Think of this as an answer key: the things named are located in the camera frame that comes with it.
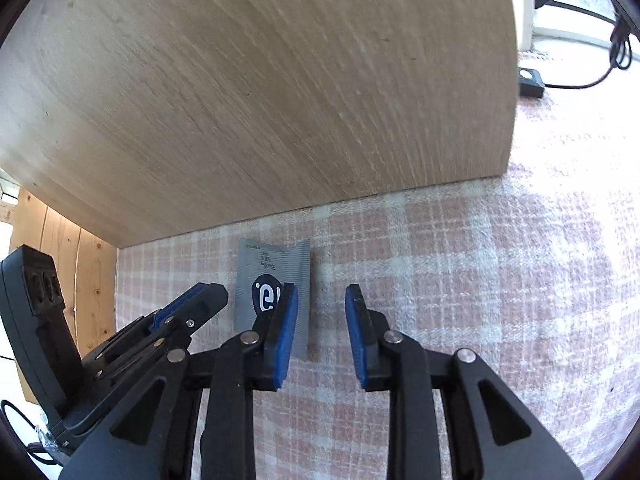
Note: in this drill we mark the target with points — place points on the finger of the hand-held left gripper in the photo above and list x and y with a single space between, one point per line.
205 307
182 300

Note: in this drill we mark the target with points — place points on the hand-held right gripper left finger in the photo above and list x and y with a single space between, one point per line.
282 340

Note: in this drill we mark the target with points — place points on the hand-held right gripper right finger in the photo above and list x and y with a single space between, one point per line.
357 340

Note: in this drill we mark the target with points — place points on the grey foil packet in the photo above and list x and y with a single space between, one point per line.
270 265

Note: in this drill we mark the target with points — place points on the pine wooden side panel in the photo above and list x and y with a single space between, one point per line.
95 280

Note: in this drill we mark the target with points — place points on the light wooden board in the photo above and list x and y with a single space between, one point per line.
250 85

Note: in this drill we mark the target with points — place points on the white window frame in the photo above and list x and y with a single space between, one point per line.
525 5

